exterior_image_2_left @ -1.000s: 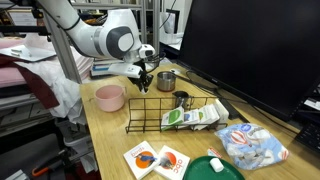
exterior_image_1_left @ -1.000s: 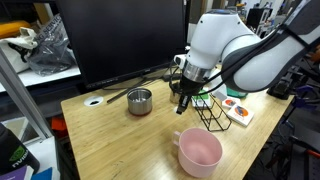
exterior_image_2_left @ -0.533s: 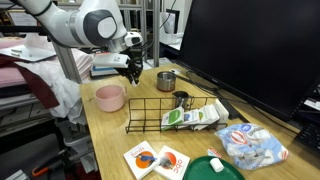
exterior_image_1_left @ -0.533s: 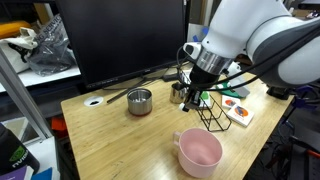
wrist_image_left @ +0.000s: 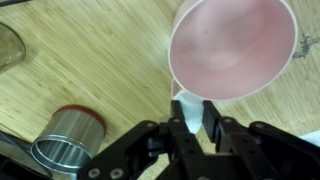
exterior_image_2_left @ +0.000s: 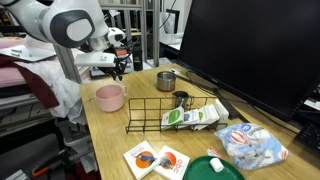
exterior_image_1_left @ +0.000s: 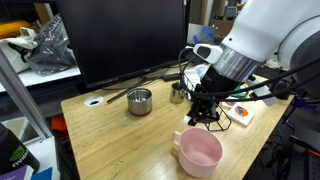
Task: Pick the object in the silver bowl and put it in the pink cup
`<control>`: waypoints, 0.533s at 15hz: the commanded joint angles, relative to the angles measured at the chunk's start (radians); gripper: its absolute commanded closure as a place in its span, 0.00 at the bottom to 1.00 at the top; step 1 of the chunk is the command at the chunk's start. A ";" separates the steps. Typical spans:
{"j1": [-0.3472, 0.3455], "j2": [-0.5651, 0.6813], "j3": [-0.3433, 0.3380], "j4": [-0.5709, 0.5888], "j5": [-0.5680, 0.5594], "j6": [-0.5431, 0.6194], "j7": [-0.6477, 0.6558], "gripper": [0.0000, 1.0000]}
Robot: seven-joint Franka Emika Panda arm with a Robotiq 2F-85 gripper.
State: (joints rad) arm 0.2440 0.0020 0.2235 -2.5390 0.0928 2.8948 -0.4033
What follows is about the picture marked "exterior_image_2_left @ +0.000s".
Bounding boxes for white marshmallow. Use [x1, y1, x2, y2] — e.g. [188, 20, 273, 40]
[209, 157, 225, 173]

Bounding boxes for transport booklet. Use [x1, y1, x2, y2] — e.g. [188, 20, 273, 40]
[206, 103, 221, 124]

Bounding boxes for orange handled tool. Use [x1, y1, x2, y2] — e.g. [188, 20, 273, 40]
[31, 156, 66, 178]

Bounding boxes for dark red cloth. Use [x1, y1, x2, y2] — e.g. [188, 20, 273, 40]
[0, 54, 61, 110]

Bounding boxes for grey clipboard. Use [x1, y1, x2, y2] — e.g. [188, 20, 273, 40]
[0, 44, 56, 63]

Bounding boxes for black computer monitor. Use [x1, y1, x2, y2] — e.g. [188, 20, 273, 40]
[170, 0, 320, 123]

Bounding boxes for silver steel bowl red base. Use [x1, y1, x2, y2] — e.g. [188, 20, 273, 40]
[156, 70, 177, 93]

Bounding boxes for small steel pitcher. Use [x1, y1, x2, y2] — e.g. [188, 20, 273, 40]
[171, 90, 195, 111]

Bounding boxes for grey drawer cabinet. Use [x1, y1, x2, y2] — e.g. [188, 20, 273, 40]
[0, 94, 56, 138]

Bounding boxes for white booklet box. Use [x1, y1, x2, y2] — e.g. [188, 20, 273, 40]
[213, 98, 230, 129]

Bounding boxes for black wire rack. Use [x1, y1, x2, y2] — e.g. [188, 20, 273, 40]
[125, 96, 229, 134]

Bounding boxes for clear plastic bin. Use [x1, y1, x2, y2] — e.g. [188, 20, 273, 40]
[54, 118, 96, 158]

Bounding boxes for aluminium frame upright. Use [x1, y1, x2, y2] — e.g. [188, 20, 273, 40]
[152, 0, 161, 68]
[139, 0, 148, 63]

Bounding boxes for vegetables booklet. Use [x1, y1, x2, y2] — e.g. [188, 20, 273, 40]
[198, 105, 214, 126]

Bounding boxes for green colors booklet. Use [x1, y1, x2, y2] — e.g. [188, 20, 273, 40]
[161, 106, 185, 131]

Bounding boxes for green oval plate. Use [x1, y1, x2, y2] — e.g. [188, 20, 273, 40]
[182, 155, 246, 180]

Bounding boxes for abc board book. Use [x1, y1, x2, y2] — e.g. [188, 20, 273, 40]
[153, 144, 191, 180]

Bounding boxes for black nvidia bottle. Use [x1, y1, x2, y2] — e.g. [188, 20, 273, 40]
[132, 44, 144, 72]

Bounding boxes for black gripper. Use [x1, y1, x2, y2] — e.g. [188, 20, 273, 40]
[99, 44, 134, 82]

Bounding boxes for wild animals booklet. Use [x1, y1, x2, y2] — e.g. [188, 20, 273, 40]
[182, 109, 201, 127]

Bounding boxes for pink foam sheets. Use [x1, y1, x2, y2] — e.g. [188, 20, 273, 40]
[0, 37, 95, 89]

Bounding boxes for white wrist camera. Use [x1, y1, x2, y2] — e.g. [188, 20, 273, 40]
[73, 52, 118, 68]

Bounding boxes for blue marshmallow bag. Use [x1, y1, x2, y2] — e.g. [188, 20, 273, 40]
[214, 122, 290, 172]

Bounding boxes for aluminium frame post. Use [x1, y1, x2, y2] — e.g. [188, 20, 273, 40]
[53, 44, 83, 84]

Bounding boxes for white cloth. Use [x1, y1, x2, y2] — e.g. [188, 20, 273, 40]
[14, 36, 88, 126]

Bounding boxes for pink plastic cup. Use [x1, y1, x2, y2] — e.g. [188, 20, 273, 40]
[93, 84, 128, 113]

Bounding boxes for black keyboard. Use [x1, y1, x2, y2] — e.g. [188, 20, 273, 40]
[294, 121, 320, 154]

